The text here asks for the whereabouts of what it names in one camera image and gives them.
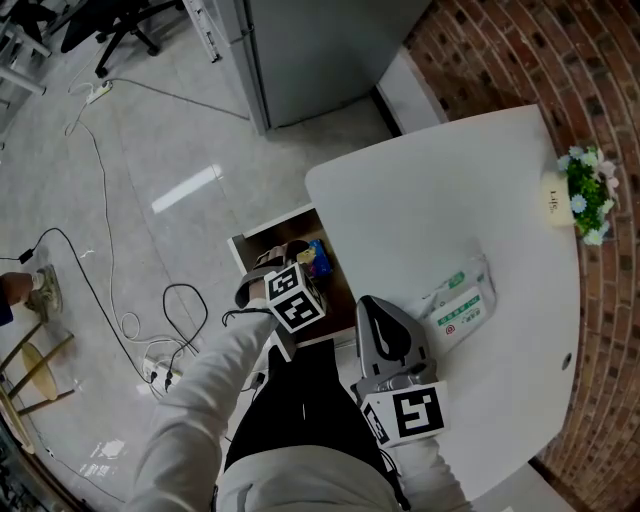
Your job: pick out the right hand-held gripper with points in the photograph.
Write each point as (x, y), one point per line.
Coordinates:
(410, 410)

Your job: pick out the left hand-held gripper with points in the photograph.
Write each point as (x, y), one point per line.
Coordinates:
(295, 300)

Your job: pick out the blue and white cardboard box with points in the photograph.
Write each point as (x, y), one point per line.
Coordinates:
(317, 260)

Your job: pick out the white drawer with wooden inside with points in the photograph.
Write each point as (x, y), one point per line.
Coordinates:
(340, 300)

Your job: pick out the person's left forearm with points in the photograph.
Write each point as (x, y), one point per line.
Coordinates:
(200, 400)

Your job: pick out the person's right forearm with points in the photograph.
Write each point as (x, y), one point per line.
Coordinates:
(425, 475)

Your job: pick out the white wipes packet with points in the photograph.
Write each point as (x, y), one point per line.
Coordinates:
(460, 310)

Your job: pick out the person's black trousers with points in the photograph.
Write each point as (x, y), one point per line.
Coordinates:
(310, 400)

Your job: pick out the white power strip with plugs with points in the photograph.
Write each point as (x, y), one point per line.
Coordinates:
(157, 372)

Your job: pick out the person's grey sweatshirt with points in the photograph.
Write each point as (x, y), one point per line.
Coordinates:
(300, 485)

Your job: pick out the grey refrigerator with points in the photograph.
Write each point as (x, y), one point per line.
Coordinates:
(320, 50)

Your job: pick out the flower pot with pale flowers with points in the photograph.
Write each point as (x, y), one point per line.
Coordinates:
(585, 190)

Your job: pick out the black power adapter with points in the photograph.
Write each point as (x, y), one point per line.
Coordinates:
(25, 256)

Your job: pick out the white metal rack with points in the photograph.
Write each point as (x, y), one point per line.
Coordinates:
(205, 30)

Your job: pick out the wooden stool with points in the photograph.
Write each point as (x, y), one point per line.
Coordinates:
(37, 370)

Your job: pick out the black office chair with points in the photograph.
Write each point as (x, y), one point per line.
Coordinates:
(100, 20)

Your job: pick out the white table with legs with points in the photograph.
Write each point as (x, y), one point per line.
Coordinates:
(20, 77)

